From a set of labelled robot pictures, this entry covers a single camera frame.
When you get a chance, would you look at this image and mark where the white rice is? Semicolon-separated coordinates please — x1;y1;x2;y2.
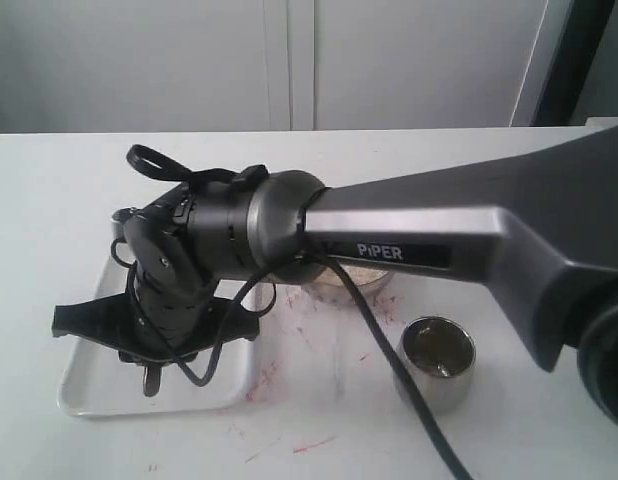
322;266;388;285

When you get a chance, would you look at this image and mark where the brown wooden spoon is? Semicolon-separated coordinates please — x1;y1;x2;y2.
142;364;162;398

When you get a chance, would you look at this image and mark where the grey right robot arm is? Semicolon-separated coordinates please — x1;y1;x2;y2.
51;126;618;425

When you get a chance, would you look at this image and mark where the white cabinet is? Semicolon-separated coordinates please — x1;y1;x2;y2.
0;1;572;133

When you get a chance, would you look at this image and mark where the stainless steel cup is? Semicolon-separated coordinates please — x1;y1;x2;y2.
396;316;476;415

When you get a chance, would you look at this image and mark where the white rectangular tray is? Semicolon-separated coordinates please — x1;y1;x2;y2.
56;229;263;419

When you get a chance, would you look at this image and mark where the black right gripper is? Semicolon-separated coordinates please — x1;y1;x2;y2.
51;169;269;365

